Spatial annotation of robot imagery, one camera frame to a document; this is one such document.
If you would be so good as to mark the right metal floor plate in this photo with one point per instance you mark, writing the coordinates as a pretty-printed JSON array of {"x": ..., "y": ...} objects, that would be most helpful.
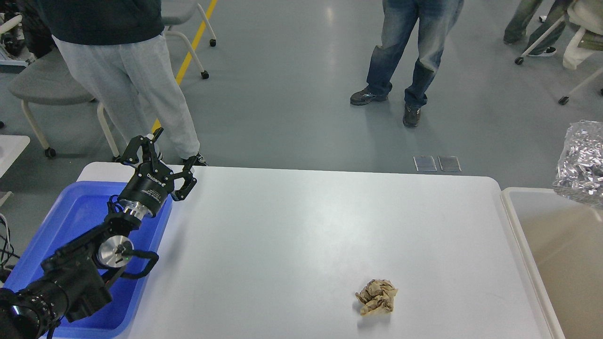
[{"x": 449, "y": 164}]

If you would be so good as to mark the white side table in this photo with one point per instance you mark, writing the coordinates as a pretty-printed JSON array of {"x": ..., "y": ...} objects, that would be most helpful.
[{"x": 11, "y": 146}]

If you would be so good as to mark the grey chair with white legs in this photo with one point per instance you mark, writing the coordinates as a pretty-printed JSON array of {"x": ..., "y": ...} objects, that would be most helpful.
[{"x": 178, "y": 12}]

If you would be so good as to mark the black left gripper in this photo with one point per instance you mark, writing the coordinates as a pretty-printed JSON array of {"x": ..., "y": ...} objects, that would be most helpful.
[{"x": 149, "y": 186}]

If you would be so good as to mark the left metal floor plate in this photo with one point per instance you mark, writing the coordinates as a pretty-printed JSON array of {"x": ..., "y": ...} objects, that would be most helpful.
[{"x": 425, "y": 164}]

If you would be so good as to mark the metal floor plate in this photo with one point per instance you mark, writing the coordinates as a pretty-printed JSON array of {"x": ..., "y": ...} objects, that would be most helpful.
[
  {"x": 449, "y": 164},
  {"x": 425, "y": 164}
]

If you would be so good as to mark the person in grey sweatpants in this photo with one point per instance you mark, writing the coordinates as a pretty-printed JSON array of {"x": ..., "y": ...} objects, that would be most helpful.
[{"x": 117, "y": 51}]

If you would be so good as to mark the crumpled brown paper ball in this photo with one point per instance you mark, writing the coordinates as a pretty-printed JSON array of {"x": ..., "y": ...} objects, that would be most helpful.
[{"x": 377, "y": 298}]

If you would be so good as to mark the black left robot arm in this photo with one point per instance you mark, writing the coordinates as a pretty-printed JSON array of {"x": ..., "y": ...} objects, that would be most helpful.
[{"x": 77, "y": 277}]

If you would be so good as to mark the grey office chair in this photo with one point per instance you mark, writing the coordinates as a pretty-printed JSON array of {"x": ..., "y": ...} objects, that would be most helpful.
[{"x": 47, "y": 81}]

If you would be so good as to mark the silver foil bag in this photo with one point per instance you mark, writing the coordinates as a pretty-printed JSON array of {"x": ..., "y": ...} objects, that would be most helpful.
[{"x": 579, "y": 173}]

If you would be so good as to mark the white plastic bin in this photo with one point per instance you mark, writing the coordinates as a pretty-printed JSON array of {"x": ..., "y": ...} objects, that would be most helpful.
[{"x": 561, "y": 244}]

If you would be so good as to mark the white chair at right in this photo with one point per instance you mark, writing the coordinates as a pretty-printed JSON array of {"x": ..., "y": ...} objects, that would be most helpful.
[{"x": 585, "y": 16}]

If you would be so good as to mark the blue plastic bin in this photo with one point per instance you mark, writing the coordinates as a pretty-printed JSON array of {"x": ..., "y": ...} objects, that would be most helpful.
[{"x": 80, "y": 207}]

